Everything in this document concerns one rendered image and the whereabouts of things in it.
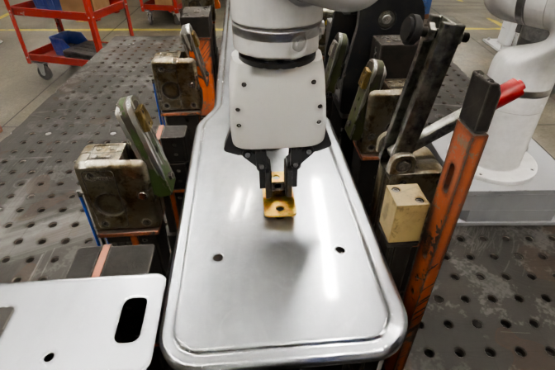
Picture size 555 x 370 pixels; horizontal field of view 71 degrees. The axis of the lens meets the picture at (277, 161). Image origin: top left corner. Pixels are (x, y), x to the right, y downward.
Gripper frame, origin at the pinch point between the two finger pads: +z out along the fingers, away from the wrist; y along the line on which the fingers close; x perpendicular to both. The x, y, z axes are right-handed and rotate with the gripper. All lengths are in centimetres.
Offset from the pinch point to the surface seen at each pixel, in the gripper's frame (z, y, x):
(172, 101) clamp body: 7.8, 18.9, -38.2
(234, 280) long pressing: 3.5, 5.3, 11.8
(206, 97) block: 25, 16, -76
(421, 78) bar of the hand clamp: -12.6, -14.5, 1.3
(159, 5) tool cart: 78, 99, -440
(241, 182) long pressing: 3.4, 4.5, -3.8
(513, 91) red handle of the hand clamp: -10.5, -25.1, 0.9
